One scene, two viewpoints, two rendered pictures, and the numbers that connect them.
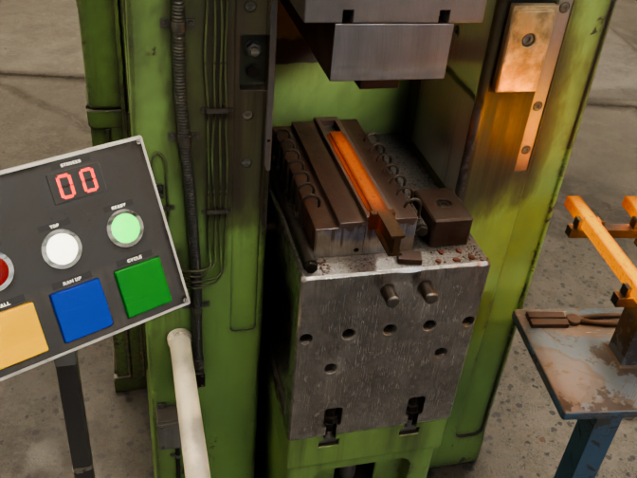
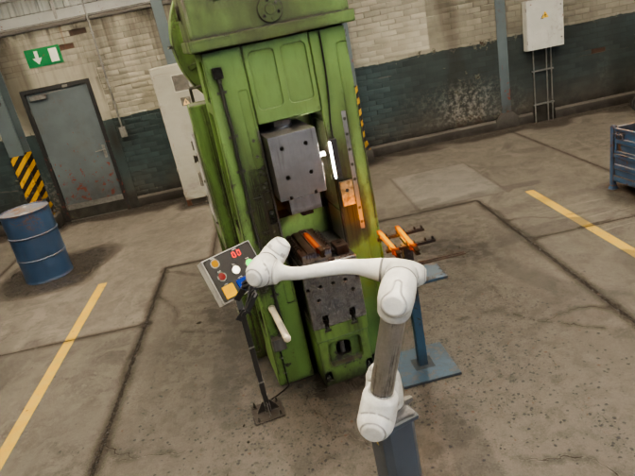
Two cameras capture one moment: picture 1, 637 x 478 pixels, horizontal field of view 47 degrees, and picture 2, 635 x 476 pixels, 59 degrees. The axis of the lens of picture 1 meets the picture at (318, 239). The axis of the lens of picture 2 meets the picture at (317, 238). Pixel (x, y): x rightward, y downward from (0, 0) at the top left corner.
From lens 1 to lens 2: 229 cm
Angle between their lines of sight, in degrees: 14
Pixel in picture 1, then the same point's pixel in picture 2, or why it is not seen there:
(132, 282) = not seen: hidden behind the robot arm
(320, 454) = (326, 335)
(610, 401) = not seen: hidden behind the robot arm
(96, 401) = (248, 364)
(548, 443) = (427, 334)
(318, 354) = (313, 296)
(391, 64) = (306, 206)
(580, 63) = (367, 192)
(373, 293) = not seen: hidden behind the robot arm
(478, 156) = (347, 227)
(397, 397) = (345, 308)
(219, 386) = (289, 326)
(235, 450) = (301, 353)
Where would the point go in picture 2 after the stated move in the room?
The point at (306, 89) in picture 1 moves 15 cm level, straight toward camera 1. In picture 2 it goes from (294, 223) to (294, 230)
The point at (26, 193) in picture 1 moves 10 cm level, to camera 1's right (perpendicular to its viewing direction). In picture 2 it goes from (225, 258) to (242, 255)
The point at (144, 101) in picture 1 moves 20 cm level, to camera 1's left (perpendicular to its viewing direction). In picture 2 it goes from (246, 234) to (215, 239)
